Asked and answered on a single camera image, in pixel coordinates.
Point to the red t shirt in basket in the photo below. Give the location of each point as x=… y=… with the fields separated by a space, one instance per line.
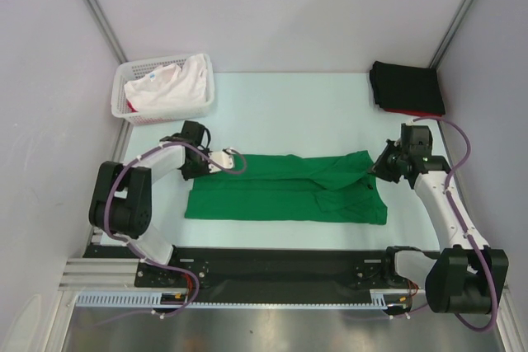
x=132 y=109

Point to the right aluminium corner post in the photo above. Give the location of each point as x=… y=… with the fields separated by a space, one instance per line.
x=447 y=39

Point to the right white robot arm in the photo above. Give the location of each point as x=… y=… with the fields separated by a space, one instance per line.
x=453 y=236

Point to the slotted cable duct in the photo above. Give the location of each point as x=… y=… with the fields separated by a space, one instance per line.
x=131 y=299
x=392 y=301

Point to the right slotted cable duct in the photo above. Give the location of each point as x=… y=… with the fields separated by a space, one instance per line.
x=392 y=301

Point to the aluminium corner post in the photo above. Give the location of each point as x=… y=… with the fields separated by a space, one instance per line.
x=447 y=39
x=104 y=26

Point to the black front mat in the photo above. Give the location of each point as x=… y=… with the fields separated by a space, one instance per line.
x=243 y=292

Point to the folded red t shirt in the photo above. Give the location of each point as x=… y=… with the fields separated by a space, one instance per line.
x=413 y=113

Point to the aluminium front rail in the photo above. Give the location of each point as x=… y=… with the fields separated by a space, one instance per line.
x=88 y=273

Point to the left slotted cable duct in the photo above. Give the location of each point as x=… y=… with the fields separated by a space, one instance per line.
x=131 y=299

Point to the green t shirt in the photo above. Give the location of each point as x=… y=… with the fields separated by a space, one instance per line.
x=291 y=188

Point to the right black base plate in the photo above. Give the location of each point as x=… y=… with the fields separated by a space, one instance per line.
x=375 y=274

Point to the white plastic laundry basket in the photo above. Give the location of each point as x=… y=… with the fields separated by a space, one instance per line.
x=137 y=69

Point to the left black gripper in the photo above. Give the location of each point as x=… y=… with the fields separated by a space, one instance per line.
x=189 y=175

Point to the white t shirt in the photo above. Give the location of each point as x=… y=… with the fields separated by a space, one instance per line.
x=170 y=87

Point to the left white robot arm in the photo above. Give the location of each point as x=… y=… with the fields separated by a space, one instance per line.
x=122 y=200

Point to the left aluminium corner post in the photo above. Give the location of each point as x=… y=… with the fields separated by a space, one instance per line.
x=104 y=26

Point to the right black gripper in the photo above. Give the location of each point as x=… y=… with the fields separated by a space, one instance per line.
x=379 y=167

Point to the folded black t shirt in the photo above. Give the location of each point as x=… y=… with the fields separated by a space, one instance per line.
x=402 y=87

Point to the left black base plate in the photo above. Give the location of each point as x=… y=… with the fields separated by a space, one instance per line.
x=154 y=277

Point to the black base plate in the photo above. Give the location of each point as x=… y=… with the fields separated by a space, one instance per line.
x=154 y=277
x=375 y=274

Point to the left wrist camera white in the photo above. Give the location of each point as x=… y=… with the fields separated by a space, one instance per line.
x=221 y=160

